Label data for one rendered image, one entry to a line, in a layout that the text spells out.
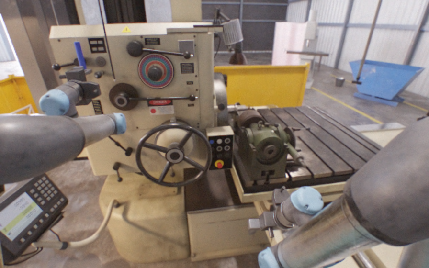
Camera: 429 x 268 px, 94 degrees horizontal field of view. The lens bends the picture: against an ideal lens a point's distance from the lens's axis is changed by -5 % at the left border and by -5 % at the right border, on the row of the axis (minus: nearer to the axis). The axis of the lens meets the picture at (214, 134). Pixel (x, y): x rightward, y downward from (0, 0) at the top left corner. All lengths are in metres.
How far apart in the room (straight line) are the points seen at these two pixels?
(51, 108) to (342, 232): 0.77
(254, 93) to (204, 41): 2.86
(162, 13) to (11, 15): 1.03
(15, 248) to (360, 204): 1.16
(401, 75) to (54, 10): 6.79
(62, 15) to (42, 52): 0.32
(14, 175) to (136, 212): 1.44
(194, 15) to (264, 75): 2.34
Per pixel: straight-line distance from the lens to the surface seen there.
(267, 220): 0.75
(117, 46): 1.15
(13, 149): 0.42
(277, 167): 1.39
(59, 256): 2.64
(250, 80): 3.81
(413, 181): 0.28
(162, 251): 2.11
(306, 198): 0.62
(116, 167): 1.38
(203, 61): 1.12
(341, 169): 1.70
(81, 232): 2.71
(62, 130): 0.45
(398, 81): 6.96
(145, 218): 1.79
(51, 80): 2.08
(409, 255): 0.49
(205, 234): 1.95
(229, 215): 1.82
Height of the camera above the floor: 1.90
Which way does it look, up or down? 28 degrees down
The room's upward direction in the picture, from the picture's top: straight up
